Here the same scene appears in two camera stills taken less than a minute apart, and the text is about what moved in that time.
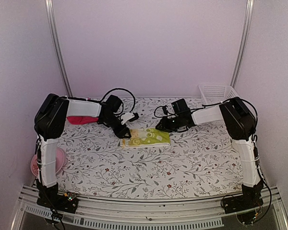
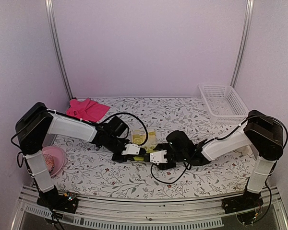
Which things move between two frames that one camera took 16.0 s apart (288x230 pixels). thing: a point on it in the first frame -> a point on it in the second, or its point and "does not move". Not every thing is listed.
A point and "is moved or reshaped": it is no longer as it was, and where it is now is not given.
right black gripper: x=165 y=126 -> x=162 y=166
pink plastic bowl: x=60 y=160 does not move
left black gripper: x=120 y=132 -> x=122 y=159
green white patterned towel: x=147 y=137 is moved or reshaped
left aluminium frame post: x=52 y=24 does not move
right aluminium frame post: x=249 y=5 does not move
